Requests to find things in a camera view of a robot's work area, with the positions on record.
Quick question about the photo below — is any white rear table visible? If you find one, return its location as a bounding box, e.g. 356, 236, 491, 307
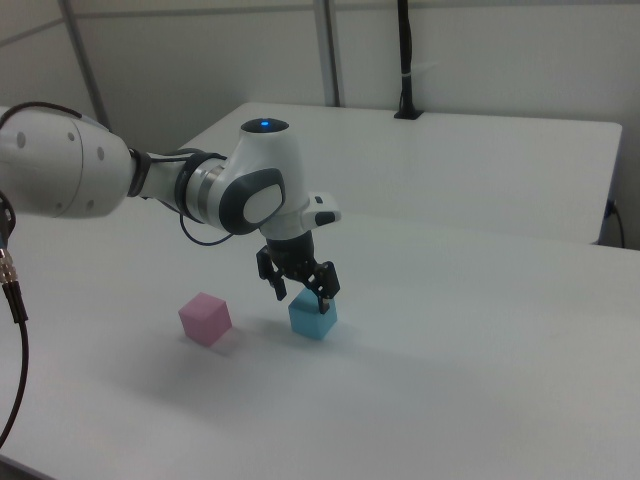
177, 101, 624, 246

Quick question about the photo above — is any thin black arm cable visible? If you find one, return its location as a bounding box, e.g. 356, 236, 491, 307
129, 147, 241, 248

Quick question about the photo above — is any pink foam cube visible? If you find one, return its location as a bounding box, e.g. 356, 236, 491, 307
177, 291, 233, 347

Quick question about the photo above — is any black pole with base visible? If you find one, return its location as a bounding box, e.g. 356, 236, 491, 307
393, 0, 426, 121

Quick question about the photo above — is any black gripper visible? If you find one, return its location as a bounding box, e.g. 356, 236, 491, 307
255, 230, 343, 317

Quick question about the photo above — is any black cable at table edge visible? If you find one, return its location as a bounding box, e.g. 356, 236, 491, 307
606, 198, 627, 248

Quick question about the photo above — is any blue foam cube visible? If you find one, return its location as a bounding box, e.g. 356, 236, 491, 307
287, 287, 338, 342

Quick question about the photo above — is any thick black cable with connectors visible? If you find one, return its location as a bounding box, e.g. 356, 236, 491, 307
0, 188, 32, 454

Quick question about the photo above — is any grey wall frame post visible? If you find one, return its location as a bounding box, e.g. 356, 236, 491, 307
56, 0, 112, 132
313, 0, 347, 108

